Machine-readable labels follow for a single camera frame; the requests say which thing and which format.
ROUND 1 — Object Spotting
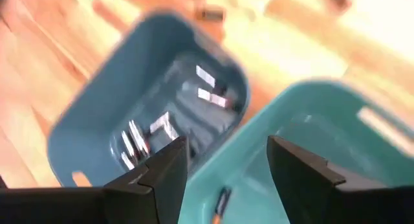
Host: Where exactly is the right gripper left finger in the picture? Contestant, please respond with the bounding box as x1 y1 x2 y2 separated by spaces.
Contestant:
0 135 191 224

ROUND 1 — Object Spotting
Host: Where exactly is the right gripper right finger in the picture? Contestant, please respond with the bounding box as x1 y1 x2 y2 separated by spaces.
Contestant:
267 135 414 224

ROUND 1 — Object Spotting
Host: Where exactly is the silver pink battery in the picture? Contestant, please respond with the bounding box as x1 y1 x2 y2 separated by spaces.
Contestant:
128 119 150 157
163 120 180 141
149 111 171 134
120 129 136 159
120 151 136 172
197 87 231 109
195 64 217 89

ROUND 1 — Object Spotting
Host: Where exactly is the teal plastic bin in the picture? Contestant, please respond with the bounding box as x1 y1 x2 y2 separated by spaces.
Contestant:
177 80 414 224

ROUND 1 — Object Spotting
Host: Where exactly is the black battery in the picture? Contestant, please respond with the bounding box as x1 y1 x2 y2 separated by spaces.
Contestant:
212 186 233 224

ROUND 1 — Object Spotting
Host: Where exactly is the dark blue plastic bin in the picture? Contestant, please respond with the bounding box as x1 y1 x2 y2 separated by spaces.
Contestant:
47 10 250 190

